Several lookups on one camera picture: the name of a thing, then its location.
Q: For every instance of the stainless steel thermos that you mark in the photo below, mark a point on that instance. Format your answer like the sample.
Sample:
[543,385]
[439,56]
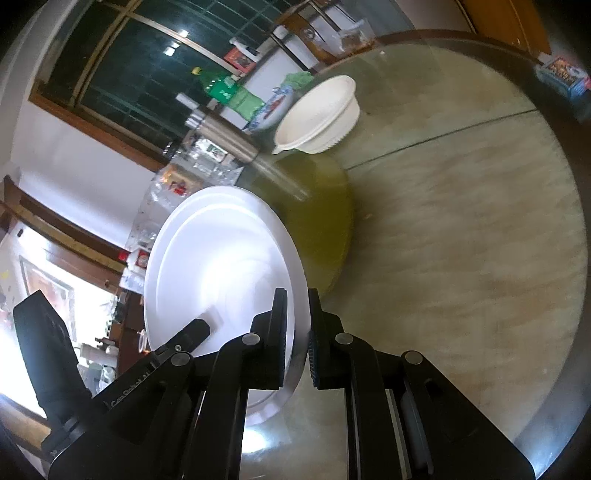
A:
[206,123]

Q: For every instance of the clear plastic packaging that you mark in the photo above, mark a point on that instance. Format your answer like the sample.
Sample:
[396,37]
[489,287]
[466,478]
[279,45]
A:
[192,165]

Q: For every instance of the gold round turntable mat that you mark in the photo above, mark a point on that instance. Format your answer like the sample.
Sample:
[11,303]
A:
[312,197]

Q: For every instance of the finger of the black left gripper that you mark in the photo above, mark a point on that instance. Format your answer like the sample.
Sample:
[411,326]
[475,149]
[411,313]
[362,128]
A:
[186,340]

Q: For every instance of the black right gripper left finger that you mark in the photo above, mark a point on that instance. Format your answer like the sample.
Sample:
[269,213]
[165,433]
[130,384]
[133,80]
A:
[255,360]

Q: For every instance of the beige paper bowl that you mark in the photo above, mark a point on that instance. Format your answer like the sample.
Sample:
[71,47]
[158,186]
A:
[320,119]

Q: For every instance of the green soda bottle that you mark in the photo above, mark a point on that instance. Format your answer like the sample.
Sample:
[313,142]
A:
[223,88]

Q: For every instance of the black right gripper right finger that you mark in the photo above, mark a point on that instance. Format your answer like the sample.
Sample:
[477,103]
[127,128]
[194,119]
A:
[374,388]

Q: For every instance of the colourful small box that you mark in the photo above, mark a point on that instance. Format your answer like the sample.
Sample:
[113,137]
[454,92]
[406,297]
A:
[564,77]

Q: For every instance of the white foam bowl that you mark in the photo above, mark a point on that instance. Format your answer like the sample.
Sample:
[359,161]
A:
[220,256]

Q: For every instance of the red white box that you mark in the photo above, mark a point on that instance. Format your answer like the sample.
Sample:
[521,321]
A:
[136,261]

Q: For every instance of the patterned ceramic dish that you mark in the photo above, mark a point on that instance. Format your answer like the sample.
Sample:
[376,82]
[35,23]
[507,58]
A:
[273,111]

